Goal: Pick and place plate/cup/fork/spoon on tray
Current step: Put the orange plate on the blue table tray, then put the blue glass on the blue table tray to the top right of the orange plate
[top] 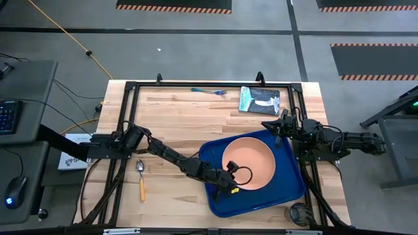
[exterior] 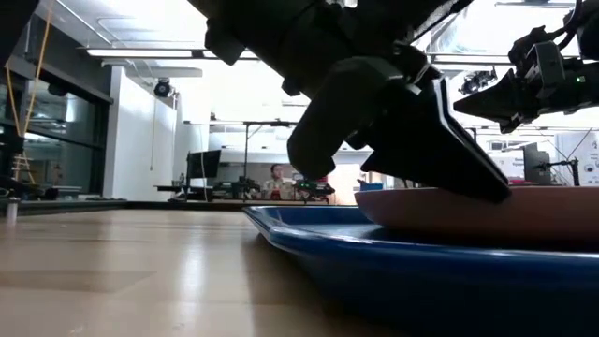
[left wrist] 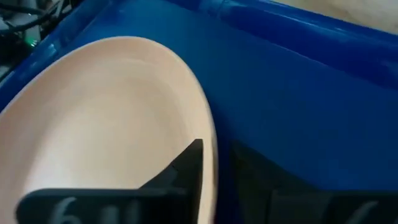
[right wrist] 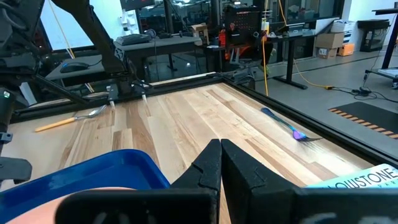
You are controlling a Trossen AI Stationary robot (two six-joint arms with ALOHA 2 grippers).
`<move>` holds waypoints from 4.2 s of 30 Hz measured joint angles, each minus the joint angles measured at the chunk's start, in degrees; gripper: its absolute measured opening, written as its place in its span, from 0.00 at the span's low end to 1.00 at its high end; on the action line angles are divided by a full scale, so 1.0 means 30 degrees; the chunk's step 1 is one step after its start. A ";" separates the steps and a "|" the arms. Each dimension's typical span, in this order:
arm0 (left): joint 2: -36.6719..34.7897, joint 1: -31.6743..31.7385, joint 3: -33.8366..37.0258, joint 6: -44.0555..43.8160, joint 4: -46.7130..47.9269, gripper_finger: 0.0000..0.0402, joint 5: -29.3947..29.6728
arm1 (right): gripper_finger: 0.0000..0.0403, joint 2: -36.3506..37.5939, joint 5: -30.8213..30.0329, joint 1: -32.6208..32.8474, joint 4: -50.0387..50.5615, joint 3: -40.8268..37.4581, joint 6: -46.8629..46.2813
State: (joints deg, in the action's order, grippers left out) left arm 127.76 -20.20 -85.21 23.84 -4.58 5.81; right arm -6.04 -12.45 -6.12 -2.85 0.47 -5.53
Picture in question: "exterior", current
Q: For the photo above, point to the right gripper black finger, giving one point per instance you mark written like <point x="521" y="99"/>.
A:
<point x="511" y="123"/>
<point x="503" y="98"/>

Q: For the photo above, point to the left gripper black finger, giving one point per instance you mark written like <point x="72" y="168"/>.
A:
<point x="323" y="136"/>
<point x="430" y="150"/>

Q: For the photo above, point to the pink round plate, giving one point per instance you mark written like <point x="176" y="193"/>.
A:
<point x="524" y="215"/>

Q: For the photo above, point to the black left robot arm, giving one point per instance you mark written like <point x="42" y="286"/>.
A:
<point x="14" y="23"/>

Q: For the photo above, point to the blue plastic tray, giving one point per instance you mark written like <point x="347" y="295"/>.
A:
<point x="421" y="276"/>

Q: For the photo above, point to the dark monitor on stand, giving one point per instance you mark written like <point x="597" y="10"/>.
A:
<point x="536" y="164"/>

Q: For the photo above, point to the person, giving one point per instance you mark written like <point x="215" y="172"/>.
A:
<point x="277" y="185"/>

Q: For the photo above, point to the blue background box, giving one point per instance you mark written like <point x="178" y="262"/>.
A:
<point x="370" y="186"/>

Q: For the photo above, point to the black computer monitor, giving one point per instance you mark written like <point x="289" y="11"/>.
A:
<point x="204" y="164"/>

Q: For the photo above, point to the black round ceiling spotlight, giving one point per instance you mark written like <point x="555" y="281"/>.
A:
<point x="162" y="88"/>

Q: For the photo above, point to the dark background desk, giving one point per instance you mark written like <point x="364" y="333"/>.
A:
<point x="185" y="189"/>

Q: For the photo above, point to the long ceiling light bar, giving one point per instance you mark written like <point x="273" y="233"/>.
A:
<point x="140" y="53"/>

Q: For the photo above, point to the black ceiling camera cluster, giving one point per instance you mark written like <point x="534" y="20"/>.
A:
<point x="477" y="82"/>

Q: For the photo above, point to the white wall poster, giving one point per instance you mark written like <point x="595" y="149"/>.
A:
<point x="585" y="156"/>

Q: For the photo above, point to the small grey metal post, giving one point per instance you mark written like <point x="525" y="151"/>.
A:
<point x="12" y="209"/>

